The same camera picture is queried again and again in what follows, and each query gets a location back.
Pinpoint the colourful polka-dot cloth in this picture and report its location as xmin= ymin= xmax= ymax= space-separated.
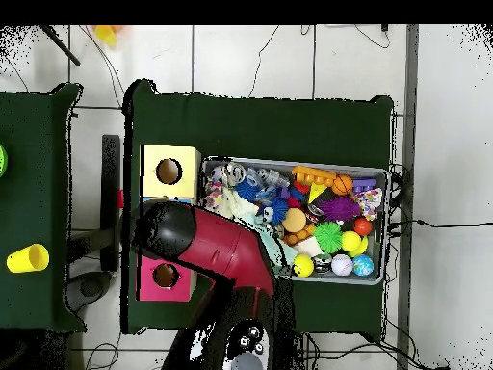
xmin=203 ymin=178 xmax=224 ymax=209

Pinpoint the mint green cloth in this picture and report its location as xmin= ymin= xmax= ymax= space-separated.
xmin=246 ymin=217 xmax=299 ymax=269

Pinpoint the wooden box with three holes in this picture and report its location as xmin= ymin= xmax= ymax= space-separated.
xmin=137 ymin=144 xmax=202 ymax=303

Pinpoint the shallow metal mesh bin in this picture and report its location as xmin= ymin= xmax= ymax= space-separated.
xmin=194 ymin=155 xmax=390 ymax=286

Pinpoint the cream white cloth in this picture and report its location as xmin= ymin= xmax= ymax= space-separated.
xmin=215 ymin=188 xmax=260 ymax=219

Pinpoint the orange plastic building block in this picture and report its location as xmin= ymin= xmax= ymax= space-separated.
xmin=291 ymin=166 xmax=338 ymax=188

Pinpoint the dark green table cloth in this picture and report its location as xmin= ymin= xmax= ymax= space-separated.
xmin=0 ymin=82 xmax=87 ymax=332
xmin=121 ymin=78 xmax=395 ymax=342

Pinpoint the yellow smiley ball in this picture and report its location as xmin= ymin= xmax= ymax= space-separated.
xmin=292 ymin=253 xmax=315 ymax=278

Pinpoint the green tentacle puffer ball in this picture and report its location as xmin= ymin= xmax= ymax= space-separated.
xmin=313 ymin=221 xmax=344 ymax=254

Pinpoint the purple spiky ball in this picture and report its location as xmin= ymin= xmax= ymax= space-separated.
xmin=318 ymin=197 xmax=362 ymax=223

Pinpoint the orange basketball toy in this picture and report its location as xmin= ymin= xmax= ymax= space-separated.
xmin=330 ymin=173 xmax=354 ymax=197

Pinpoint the white baseball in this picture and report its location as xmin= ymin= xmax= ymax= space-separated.
xmin=330 ymin=253 xmax=354 ymax=278

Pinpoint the blue globe ball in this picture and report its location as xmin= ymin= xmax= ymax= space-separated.
xmin=352 ymin=254 xmax=376 ymax=278

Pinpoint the black flat panel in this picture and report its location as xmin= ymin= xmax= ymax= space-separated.
xmin=100 ymin=134 xmax=121 ymax=273

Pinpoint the yellow plastic cup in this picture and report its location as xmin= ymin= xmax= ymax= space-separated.
xmin=6 ymin=243 xmax=50 ymax=274
xmin=93 ymin=25 xmax=117 ymax=48

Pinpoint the black rod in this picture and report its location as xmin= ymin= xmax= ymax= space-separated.
xmin=39 ymin=25 xmax=82 ymax=66

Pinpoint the black cable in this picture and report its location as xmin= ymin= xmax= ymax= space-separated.
xmin=388 ymin=218 xmax=493 ymax=229

